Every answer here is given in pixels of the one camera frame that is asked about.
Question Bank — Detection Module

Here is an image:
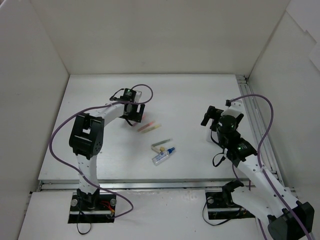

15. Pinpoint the yellow highlighter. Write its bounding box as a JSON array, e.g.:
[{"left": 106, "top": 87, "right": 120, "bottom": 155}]
[{"left": 141, "top": 124, "right": 162, "bottom": 134}]

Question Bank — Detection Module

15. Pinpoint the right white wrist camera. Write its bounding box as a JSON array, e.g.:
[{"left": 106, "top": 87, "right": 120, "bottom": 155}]
[{"left": 223, "top": 100, "right": 245, "bottom": 118}]

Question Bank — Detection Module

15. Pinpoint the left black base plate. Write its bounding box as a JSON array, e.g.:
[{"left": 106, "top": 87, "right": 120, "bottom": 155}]
[{"left": 67, "top": 193, "right": 117, "bottom": 224}]

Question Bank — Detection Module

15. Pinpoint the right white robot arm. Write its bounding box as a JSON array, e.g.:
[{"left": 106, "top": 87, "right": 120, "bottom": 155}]
[{"left": 201, "top": 106, "right": 315, "bottom": 240}]

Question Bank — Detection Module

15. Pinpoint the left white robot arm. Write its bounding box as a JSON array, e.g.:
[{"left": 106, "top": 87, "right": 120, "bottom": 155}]
[{"left": 69, "top": 88, "right": 145, "bottom": 210}]

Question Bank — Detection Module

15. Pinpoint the white container box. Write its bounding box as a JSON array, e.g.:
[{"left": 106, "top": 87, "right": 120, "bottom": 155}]
[{"left": 206, "top": 126, "right": 218, "bottom": 144}]

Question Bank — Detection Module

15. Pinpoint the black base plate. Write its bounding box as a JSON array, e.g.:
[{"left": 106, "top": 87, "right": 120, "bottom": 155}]
[
  {"left": 204, "top": 191, "right": 255, "bottom": 222},
  {"left": 67, "top": 193, "right": 117, "bottom": 224}
]

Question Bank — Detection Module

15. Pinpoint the front aluminium rail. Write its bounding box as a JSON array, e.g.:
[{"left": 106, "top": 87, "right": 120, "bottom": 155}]
[{"left": 38, "top": 178, "right": 232, "bottom": 191}]

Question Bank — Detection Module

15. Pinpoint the brown orange highlighter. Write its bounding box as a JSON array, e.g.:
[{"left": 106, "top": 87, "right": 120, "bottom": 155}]
[{"left": 137, "top": 121, "right": 155, "bottom": 132}]

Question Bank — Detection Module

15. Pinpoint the clear blue spray bottle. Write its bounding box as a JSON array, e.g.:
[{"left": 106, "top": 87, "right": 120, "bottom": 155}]
[{"left": 152, "top": 147, "right": 176, "bottom": 166}]

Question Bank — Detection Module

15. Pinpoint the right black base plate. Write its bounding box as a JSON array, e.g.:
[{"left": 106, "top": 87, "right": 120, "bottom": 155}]
[{"left": 204, "top": 191, "right": 255, "bottom": 222}]

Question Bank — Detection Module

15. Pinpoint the green highlighter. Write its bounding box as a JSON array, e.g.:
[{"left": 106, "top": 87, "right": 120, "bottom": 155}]
[{"left": 151, "top": 138, "right": 173, "bottom": 147}]

